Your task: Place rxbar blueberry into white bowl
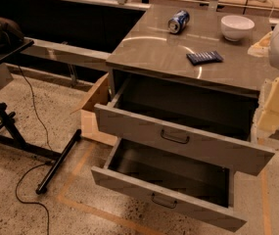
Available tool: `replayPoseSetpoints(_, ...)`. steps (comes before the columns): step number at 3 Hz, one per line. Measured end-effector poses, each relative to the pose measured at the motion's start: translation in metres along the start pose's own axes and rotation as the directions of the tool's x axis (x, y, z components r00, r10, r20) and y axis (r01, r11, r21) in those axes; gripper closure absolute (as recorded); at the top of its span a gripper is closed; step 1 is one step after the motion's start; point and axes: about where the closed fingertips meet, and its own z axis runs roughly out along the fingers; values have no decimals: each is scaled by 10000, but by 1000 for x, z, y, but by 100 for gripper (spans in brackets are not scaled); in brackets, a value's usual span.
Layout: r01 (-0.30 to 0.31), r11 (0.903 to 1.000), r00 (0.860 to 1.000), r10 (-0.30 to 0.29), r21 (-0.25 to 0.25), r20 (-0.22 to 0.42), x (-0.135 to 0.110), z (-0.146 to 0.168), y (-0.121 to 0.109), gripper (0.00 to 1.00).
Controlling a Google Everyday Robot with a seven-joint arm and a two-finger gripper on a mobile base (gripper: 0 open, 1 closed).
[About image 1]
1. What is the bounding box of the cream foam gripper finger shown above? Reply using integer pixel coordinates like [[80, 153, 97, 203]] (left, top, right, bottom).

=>
[[247, 30, 279, 133]]

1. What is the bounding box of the blue rxbar blueberry wrapper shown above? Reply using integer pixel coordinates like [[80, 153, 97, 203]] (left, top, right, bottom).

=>
[[186, 51, 223, 66]]

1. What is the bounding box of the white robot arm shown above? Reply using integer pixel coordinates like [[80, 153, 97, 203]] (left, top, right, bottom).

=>
[[248, 23, 279, 135]]

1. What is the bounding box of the white ceramic bowl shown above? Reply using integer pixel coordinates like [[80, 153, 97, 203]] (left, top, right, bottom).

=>
[[220, 15, 255, 41]]

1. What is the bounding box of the grey upper drawer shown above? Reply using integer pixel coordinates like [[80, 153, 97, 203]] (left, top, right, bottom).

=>
[[95, 76, 275, 175]]

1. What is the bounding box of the grey drawer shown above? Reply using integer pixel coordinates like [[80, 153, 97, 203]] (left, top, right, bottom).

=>
[[95, 76, 275, 175], [91, 139, 246, 232]]

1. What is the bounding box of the grey drawer cabinet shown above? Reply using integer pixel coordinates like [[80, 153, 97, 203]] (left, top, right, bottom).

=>
[[96, 7, 276, 145]]

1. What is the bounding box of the grey lower drawer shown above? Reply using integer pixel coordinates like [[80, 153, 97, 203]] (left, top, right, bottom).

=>
[[91, 139, 246, 232]]

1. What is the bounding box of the blue soda can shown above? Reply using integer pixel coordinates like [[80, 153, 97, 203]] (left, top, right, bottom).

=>
[[167, 10, 190, 34]]

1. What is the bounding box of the cardboard box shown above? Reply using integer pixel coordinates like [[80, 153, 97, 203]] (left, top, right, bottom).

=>
[[72, 73, 116, 146]]

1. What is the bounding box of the black folding stand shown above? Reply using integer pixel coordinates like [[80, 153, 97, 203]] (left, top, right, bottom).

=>
[[0, 103, 81, 194]]

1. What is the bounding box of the grey metal rail beam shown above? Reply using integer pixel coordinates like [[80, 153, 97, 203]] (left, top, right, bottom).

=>
[[23, 38, 110, 71]]

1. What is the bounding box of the black floor cable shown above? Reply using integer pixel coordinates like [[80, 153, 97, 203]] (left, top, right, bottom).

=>
[[15, 64, 54, 235]]

